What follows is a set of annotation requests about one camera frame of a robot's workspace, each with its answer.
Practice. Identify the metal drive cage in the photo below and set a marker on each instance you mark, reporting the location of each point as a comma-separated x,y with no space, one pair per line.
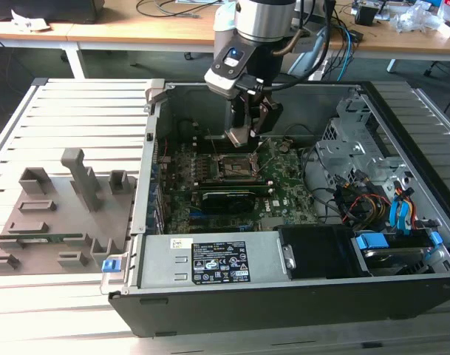
343,151

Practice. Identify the white paper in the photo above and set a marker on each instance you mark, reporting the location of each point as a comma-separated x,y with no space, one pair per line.
27,23

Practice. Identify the black PC case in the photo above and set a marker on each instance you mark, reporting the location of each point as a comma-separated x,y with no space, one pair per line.
247,310

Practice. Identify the black camera bracket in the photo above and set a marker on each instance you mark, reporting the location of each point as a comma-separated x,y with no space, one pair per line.
248,59

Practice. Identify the clear plastic bags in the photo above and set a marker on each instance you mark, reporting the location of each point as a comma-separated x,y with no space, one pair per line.
413,16

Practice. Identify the silver CPU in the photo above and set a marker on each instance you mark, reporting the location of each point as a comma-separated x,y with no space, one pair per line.
239,136

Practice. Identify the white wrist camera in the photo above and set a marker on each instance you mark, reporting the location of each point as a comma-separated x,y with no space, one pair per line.
219,83

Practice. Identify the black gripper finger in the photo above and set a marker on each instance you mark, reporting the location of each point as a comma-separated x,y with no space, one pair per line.
270,116
241,112

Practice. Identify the black graphics card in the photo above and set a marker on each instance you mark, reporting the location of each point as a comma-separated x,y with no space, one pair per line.
228,202

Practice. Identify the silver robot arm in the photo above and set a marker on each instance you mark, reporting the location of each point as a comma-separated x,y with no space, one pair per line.
263,22

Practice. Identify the hard disk in blue carrier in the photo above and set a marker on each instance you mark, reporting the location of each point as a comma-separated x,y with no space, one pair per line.
372,241

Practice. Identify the green motherboard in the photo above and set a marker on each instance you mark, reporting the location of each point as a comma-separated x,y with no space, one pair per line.
291,185

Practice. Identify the locking lever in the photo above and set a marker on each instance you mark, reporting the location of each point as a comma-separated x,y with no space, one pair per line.
213,142

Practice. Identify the silver power supply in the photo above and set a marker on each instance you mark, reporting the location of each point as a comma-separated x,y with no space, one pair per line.
162,259

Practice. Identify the white power strip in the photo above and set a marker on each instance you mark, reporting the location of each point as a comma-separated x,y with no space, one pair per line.
319,68

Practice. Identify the grey parts rack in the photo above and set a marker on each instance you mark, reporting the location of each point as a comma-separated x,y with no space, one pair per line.
62,229

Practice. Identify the green RAM stick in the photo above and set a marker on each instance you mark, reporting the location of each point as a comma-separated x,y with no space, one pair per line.
247,188
58,237

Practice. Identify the black plastic shroud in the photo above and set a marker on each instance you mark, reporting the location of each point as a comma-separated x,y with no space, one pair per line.
317,251

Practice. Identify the black bag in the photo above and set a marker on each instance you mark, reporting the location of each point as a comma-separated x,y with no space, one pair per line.
43,9

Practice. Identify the CPU socket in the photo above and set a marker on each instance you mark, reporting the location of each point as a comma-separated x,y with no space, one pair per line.
235,167

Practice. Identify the silver coin battery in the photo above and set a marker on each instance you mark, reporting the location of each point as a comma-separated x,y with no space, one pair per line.
283,147

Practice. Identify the blue case latch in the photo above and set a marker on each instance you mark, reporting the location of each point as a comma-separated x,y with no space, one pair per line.
111,266

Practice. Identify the small black box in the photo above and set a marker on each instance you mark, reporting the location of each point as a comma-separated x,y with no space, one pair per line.
365,15

